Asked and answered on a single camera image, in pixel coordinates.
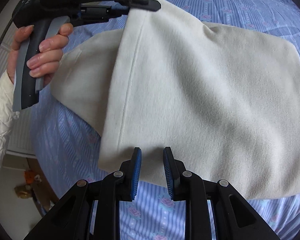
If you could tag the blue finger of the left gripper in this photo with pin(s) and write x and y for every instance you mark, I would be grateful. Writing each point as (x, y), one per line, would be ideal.
(149, 5)

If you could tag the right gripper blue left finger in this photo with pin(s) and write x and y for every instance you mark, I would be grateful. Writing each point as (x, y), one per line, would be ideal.
(135, 168)

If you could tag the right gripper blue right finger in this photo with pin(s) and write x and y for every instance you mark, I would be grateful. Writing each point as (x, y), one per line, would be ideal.
(169, 167)

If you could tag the cream white pants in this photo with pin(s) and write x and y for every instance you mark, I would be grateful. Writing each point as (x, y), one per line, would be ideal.
(226, 100)

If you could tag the person's left hand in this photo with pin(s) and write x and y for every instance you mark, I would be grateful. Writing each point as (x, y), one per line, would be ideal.
(46, 62)

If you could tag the blue floral bed cover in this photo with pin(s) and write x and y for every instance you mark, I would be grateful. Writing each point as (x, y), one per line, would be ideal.
(67, 148)

